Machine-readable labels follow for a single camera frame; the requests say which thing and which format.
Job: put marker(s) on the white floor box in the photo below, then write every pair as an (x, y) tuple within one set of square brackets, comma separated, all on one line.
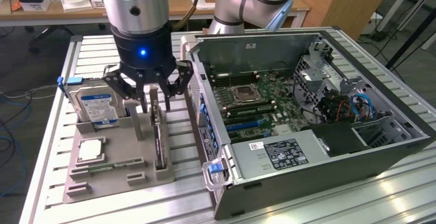
[(372, 23)]

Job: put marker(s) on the hard disk with blue bracket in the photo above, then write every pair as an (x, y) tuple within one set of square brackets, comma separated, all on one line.
[(95, 106)]

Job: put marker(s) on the silver CPU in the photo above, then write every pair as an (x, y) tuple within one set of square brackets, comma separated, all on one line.
[(89, 150)]

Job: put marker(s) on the metal disk bay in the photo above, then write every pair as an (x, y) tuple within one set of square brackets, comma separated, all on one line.
[(384, 127)]

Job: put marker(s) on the black labelled RAM stick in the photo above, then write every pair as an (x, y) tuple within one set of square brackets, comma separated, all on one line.
[(252, 110)]

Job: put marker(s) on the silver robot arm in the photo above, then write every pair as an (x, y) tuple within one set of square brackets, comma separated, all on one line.
[(136, 17)]

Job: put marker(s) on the black graphics card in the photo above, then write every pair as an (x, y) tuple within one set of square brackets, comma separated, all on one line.
[(159, 145)]

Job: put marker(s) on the black PC case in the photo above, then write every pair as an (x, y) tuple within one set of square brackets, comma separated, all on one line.
[(307, 183)]

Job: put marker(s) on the blue case release tab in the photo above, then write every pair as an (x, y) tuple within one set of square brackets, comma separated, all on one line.
[(215, 169)]

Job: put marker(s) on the CPU socket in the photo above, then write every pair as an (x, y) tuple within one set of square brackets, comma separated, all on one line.
[(245, 92)]

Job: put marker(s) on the silver chipset heatsink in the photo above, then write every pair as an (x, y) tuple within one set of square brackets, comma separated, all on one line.
[(283, 129)]

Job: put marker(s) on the white square tray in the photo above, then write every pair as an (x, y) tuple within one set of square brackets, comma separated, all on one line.
[(76, 3)]

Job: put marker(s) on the wooden cabinet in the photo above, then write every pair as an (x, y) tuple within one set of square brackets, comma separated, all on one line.
[(347, 4)]

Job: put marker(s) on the plain white box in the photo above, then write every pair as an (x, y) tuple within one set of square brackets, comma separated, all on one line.
[(96, 2)]

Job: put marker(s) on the wooden desk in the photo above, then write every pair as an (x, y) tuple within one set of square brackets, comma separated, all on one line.
[(55, 14)]

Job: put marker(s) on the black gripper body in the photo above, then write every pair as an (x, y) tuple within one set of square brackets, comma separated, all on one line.
[(143, 48)]

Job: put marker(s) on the grey parts rack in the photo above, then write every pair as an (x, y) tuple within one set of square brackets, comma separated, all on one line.
[(116, 183)]

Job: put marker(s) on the white paper booklet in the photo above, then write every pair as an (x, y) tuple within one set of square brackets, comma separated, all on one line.
[(207, 4)]

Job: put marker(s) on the white box with black lid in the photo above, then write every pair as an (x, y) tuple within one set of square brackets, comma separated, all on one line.
[(33, 4)]

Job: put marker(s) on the green RAM stick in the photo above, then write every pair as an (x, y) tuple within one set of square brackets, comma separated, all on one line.
[(113, 165)]

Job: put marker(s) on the black stand leg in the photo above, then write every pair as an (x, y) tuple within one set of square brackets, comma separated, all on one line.
[(411, 30)]

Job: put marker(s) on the perforated metal drive cage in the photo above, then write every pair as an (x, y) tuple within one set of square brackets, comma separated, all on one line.
[(313, 76)]

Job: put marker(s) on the metal socket cover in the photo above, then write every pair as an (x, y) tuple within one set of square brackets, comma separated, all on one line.
[(245, 100)]

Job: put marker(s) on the green motherboard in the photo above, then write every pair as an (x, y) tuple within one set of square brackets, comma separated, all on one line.
[(285, 106)]

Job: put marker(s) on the grey power supply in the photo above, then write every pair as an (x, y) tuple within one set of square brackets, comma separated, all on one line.
[(245, 162)]

